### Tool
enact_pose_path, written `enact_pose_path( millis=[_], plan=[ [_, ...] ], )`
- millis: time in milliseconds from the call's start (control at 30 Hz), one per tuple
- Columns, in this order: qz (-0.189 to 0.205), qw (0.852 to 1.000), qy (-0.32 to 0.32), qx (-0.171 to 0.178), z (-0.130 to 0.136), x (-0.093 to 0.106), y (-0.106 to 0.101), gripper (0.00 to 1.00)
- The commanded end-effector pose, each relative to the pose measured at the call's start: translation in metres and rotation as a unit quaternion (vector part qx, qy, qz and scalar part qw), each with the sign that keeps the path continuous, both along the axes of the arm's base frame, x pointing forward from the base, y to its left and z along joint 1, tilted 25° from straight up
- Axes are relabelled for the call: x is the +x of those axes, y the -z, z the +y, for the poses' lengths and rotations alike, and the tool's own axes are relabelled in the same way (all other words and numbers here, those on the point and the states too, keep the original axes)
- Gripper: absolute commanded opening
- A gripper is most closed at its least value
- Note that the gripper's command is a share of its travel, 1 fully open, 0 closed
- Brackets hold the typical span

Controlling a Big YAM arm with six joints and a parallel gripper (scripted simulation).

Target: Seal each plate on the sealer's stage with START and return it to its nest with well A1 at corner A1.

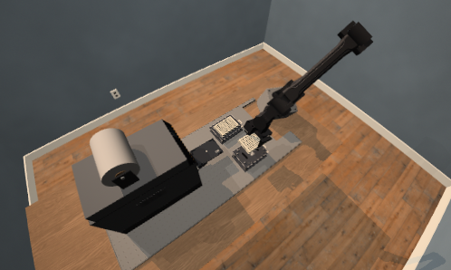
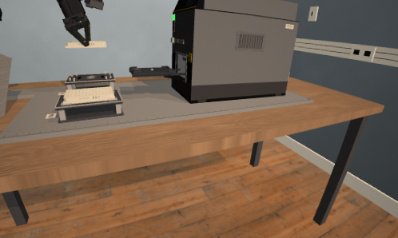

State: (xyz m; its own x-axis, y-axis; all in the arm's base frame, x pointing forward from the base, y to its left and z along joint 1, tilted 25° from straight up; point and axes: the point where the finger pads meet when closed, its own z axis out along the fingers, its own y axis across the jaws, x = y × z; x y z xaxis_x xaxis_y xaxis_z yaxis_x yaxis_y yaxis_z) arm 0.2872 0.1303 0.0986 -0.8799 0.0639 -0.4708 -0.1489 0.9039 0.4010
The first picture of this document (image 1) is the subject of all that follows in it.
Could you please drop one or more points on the grey cylinder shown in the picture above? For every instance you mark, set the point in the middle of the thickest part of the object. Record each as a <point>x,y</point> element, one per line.
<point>112,154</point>

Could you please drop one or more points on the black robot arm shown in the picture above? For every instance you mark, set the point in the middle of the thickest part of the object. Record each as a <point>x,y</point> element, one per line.
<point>353,39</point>

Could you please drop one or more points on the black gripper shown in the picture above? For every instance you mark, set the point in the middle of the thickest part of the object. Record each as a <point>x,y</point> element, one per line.
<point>263,137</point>

